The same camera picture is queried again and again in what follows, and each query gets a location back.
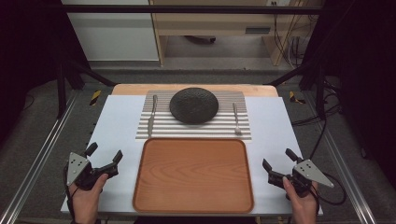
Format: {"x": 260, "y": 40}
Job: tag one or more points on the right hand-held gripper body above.
{"x": 308, "y": 172}

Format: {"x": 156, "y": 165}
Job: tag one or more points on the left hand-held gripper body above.
{"x": 77, "y": 168}

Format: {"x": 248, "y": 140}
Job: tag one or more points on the silver fork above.
{"x": 152, "y": 119}

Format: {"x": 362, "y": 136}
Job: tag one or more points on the silver knife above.
{"x": 236, "y": 119}

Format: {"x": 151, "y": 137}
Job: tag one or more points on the brown wooden tray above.
{"x": 193, "y": 177}

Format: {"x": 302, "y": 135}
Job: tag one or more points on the person's right hand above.
{"x": 303, "y": 208}

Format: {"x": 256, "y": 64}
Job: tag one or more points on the person's left hand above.
{"x": 85, "y": 203}

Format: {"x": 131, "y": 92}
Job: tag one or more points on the white table board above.
{"x": 118, "y": 124}

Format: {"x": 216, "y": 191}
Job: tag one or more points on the yellow black hazard tape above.
{"x": 294, "y": 97}
{"x": 95, "y": 97}

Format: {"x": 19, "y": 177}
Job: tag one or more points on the black stand leg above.
{"x": 62, "y": 90}
{"x": 320, "y": 93}

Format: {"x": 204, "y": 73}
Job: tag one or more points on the light wooden table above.
{"x": 130, "y": 89}

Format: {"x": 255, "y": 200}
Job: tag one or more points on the striped placemat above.
{"x": 199, "y": 130}

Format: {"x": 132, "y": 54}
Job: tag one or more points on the dark curtain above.
{"x": 364, "y": 77}
{"x": 28, "y": 56}

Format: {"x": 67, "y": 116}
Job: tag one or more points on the black textured plate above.
{"x": 193, "y": 105}

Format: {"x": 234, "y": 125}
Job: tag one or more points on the white cabinet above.
{"x": 115, "y": 34}

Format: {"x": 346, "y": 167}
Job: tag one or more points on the light wooden desk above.
{"x": 214, "y": 23}

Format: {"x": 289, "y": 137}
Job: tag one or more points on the aluminium rail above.
{"x": 37, "y": 161}
{"x": 345, "y": 168}

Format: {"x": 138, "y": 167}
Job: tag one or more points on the black frame crossbar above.
{"x": 186, "y": 9}

